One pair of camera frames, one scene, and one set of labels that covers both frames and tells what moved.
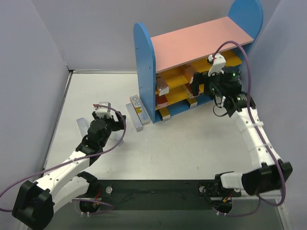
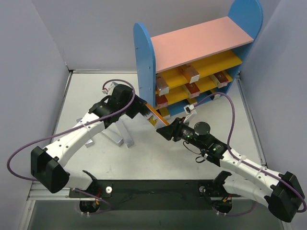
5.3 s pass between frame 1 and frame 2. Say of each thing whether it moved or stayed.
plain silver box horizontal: stayed
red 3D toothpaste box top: stayed
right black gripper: moved
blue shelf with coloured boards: stayed
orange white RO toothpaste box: stayed
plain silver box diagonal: moved
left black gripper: moved
